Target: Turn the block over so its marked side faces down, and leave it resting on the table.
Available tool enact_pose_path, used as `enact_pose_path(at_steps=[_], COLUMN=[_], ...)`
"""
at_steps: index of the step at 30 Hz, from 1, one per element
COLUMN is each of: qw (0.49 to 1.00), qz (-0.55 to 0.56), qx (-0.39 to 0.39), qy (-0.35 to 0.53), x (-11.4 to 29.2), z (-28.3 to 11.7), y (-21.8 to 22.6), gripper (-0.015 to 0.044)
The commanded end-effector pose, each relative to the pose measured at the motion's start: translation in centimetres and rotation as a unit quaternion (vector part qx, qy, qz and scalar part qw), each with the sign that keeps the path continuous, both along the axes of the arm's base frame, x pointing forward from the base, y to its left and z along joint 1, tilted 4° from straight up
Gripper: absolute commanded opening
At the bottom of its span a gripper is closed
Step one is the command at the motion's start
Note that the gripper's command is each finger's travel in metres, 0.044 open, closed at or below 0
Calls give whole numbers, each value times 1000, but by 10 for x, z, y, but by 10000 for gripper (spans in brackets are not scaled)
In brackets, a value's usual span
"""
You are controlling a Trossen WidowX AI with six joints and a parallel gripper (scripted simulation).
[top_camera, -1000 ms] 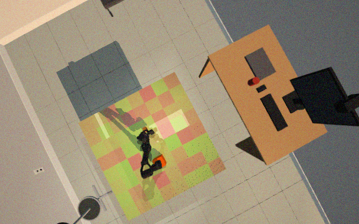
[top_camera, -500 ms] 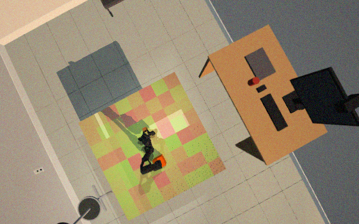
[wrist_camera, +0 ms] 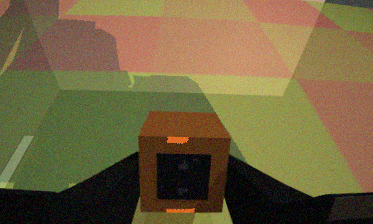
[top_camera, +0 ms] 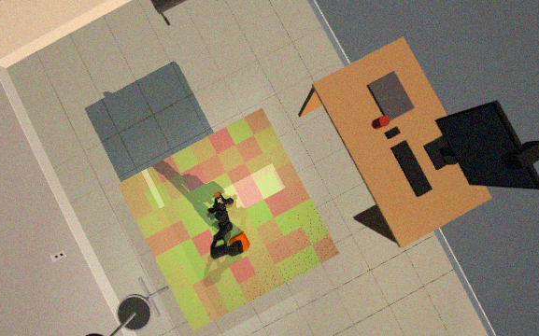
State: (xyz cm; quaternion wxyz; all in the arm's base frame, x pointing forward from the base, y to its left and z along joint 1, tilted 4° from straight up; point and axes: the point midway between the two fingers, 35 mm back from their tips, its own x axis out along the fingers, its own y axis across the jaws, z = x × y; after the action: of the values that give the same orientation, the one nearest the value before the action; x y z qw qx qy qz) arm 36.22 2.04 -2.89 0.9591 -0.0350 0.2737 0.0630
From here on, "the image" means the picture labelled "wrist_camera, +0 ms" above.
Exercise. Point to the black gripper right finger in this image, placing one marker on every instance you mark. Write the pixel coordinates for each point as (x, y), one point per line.
(253, 197)

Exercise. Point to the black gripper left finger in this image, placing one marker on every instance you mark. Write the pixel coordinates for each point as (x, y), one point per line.
(109, 197)

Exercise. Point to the dark brown block with orange marks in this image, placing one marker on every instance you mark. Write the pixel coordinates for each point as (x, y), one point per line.
(183, 159)

